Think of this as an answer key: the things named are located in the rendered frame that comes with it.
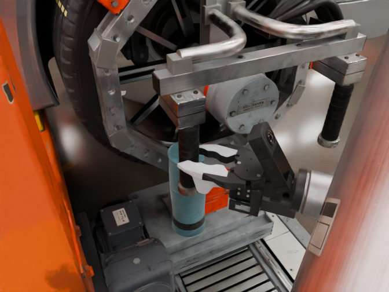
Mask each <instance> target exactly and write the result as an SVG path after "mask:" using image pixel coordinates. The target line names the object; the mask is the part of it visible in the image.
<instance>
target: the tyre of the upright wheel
mask: <svg viewBox="0 0 389 292"><path fill-rule="evenodd" d="M52 3H53V5H52V8H51V14H50V17H51V18H52V19H50V32H51V41H52V48H53V53H54V57H55V60H56V63H57V66H58V69H59V72H60V75H61V78H62V80H63V83H64V86H65V89H66V91H67V95H68V97H69V100H70V102H71V105H72V106H73V109H74V111H75V113H76V115H77V117H78V118H79V120H80V121H81V123H82V125H83V126H84V127H85V128H86V130H87V131H88V132H89V133H90V134H91V135H92V136H93V137H94V138H95V139H96V140H97V141H98V142H99V143H100V144H101V145H102V146H104V147H105V148H106V149H108V150H110V151H111V152H113V153H114V154H117V155H118V156H120V157H122V158H125V159H127V160H129V161H132V162H135V163H139V164H142V165H147V166H149V165H150V166H153V165H151V164H149V163H146V162H144V161H143V160H140V159H138V158H136V157H134V156H132V155H129V154H127V153H125V152H120V150H119V149H117V148H114V147H112V146H111V143H110V142H109V140H108V137H107V135H106V133H105V128H104V125H103V123H102V122H103V119H102V113H101V108H100V102H99V98H98V93H97V87H96V82H95V78H94V72H93V66H92V63H91V57H90V56H89V46H88V43H87V41H88V39H89V38H90V37H91V35H92V34H93V32H94V29H95V28H97V27H98V25H99V24H100V22H101V21H102V20H103V18H104V17H105V16H106V14H107V13H108V12H109V10H108V9H107V8H106V7H104V6H103V5H102V4H100V3H99V2H98V1H97V0H52ZM281 70H282V69H279V70H278V73H277V76H276V78H275V80H274V83H275V84H276V86H278V84H279V83H280V76H281ZM234 134H235V133H234V132H233V131H231V130H230V131H229V132H227V133H225V134H224V135H222V136H220V137H218V138H215V139H213V140H211V141H214V140H217V139H220V138H224V137H228V136H232V135H234ZM208 142H210V141H208ZM206 143H207V142H206Z"/></svg>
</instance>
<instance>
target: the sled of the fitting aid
mask: <svg viewBox="0 0 389 292"><path fill-rule="evenodd" d="M273 226H274V221H273V220H272V219H271V218H270V216H269V215H268V214H267V213H266V212H265V211H262V210H260V211H259V214H258V216H257V217H255V216H252V218H251V222H249V223H247V224H244V225H242V226H239V227H237V228H234V229H231V230H229V231H226V232H224V233H221V234H219V235H217V236H213V237H211V238H209V239H206V240H204V241H201V242H198V243H196V244H193V245H191V246H188V247H186V248H184V249H181V250H178V251H175V252H173V253H171V254H168V256H169V257H170V258H171V260H172V262H173V270H174V275H176V274H178V273H181V272H183V271H185V270H188V269H190V268H193V267H195V266H197V265H200V264H202V263H204V262H207V261H209V260H212V259H214V258H217V257H219V256H221V255H224V254H226V253H228V252H231V251H233V250H235V249H238V248H240V247H243V246H245V245H247V244H250V243H252V242H255V241H257V240H259V239H262V238H265V237H267V236H269V235H271V234H272V231H273Z"/></svg>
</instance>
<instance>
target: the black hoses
mask: <svg viewBox="0 0 389 292"><path fill-rule="evenodd" d="M312 10H314V11H315V13H316V16H310V20H309V25H312V24H322V23H328V22H332V21H338V20H344V18H343V14H342V11H341V9H340V7H339V5H338V4H337V3H336V2H335V1H334V0H281V1H280V2H279V4H278V5H277V6H276V7H275V8H274V9H273V11H272V12H271V13H270V14H269V15H267V17H269V18H271V19H274V20H277V21H281V22H284V23H287V22H289V21H291V20H294V19H296V18H298V17H300V16H302V15H304V14H306V13H308V12H311V11H312ZM234 22H236V23H237V24H238V25H240V24H241V23H242V21H241V20H235V21H234ZM254 31H255V32H257V33H259V34H261V35H263V36H264V37H266V38H267V39H273V38H279V37H278V36H275V35H272V34H269V33H266V32H264V31H262V30H259V29H257V28H255V27H254Z"/></svg>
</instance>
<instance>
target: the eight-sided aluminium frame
mask: <svg viewBox="0 0 389 292"><path fill-rule="evenodd" d="M156 2H157V0H130V1H129V3H128V4H127V5H126V7H125V8H124V9H123V11H122V12H121V14H120V15H118V16H116V15H114V14H113V13H112V12H111V11H110V10H109V12H108V13H107V14H106V16H105V17H104V18H103V20H102V21H101V22H100V24H99V25H98V27H97V28H95V29H94V32H93V34H92V35H91V37H90V38H89V39H88V41H87V43H88V46H89V56H90V57H91V63H92V66H93V72H94V78H95V82H96V87H97V93H98V98H99V102H100V108H101V113H102V119H103V122H102V123H103V125H104V128H105V133H106V135H107V137H108V140H109V142H110V143H111V146H112V147H114V148H117V149H119V150H120V152H125V153H127V154H129V155H132V156H134V157H136V158H138V159H140V160H143V161H144V162H146V163H149V164H151V165H153V166H155V167H158V168H160V169H162V170H164V171H166V172H168V173H169V158H168V153H167V152H168V149H169V148H167V147H165V146H163V145H161V144H159V143H157V142H155V141H154V140H152V139H150V138H148V137H146V136H145V135H143V134H141V133H139V132H137V131H135V130H133V129H131V128H129V127H128V126H126V120H125V115H124V108H123V100H122V93H121V88H120V80H119V73H118V65H117V61H116V55H117V54H118V53H119V51H120V50H121V48H122V47H123V46H124V44H125V43H126V42H127V41H128V39H129V38H130V37H131V35H132V34H133V32H134V31H135V30H136V29H137V27H138V26H139V25H140V23H141V22H142V21H143V19H144V18H145V16H146V15H147V14H148V13H149V11H150V10H151V9H152V7H153V6H154V4H155V3H156ZM310 16H316V13H315V11H314V10H312V11H311V12H308V13H306V14H304V15H302V16H300V17H298V18H296V19H294V20H291V21H290V22H289V23H290V24H298V25H308V24H309V20H310ZM309 64H310V63H305V64H300V65H296V66H292V67H287V68H282V70H281V76H280V83H279V84H278V86H277V88H278V93H279V98H278V104H277V107H276V110H275V112H274V114H273V115H272V116H271V118H270V119H269V120H268V123H269V125H270V127H271V129H272V128H273V127H275V125H276V124H278V122H279V121H280V120H281V119H282V118H283V117H284V115H285V114H286V113H287V112H288V111H289V110H290V109H291V108H292V107H293V106H294V105H295V104H297V102H298V101H299V99H300V98H301V97H302V96H303V91H304V89H305V88H306V87H305V83H306V78H307V73H308V69H309ZM249 134H250V133H247V134H238V133H235V134H234V135H232V136H228V137H224V138H220V139H217V140H214V141H210V142H207V143H204V144H203V145H207V144H217V145H218V144H231V145H239V146H242V147H246V148H248V149H250V150H252V148H251V146H250V144H249V142H248V141H247V138H248V136H249ZM252 151H253V150H252Z"/></svg>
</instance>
